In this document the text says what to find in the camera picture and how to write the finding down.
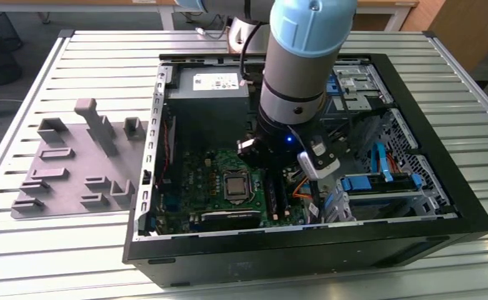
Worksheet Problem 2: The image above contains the blue plastic drive latch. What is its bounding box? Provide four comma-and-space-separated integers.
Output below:
326, 73, 342, 94

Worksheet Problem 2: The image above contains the silver CPU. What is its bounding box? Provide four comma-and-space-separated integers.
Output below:
226, 177, 249, 194

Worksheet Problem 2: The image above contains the black cable bundle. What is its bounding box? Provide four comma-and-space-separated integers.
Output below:
287, 107, 390, 185

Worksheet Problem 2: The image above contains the orange wire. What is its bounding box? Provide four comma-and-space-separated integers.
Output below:
293, 179, 311, 200

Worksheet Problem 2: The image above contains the blue data cable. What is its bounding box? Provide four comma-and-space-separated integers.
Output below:
370, 142, 395, 183

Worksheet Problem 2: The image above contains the grey parts rack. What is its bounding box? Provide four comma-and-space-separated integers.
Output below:
10, 97, 151, 221

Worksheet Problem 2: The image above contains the brown wooden cabinet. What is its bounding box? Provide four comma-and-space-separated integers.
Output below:
430, 0, 488, 73

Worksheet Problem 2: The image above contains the silver metal disk bay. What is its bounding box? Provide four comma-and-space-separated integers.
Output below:
334, 173, 443, 224

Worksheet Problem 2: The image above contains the black graphics card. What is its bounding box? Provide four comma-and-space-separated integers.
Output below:
189, 208, 265, 233

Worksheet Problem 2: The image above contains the grey cable with connector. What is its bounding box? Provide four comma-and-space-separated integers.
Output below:
195, 12, 237, 41

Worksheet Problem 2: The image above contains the wooden desk white frame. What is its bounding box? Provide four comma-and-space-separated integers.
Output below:
158, 0, 420, 31
0, 0, 162, 14

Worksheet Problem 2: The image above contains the hard disk in blue carrier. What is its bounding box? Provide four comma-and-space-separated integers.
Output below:
338, 173, 423, 196

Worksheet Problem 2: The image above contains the metal socket cover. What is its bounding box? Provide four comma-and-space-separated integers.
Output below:
222, 168, 254, 204

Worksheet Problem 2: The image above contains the grey power supply unit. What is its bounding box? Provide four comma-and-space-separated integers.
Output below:
163, 67, 251, 148

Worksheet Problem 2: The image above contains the silver metal drive cage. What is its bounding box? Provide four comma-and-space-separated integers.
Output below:
330, 61, 395, 132

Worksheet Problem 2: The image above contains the black PC case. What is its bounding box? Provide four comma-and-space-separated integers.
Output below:
122, 52, 488, 288

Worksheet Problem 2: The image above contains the black camera cable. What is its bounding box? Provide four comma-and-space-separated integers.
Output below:
238, 21, 273, 87

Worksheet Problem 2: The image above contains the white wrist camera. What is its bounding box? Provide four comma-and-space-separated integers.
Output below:
297, 142, 342, 181

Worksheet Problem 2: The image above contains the red flat data cable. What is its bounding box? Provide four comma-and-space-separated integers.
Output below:
384, 151, 402, 173

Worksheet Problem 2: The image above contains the green motherboard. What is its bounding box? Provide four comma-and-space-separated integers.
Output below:
181, 146, 311, 234

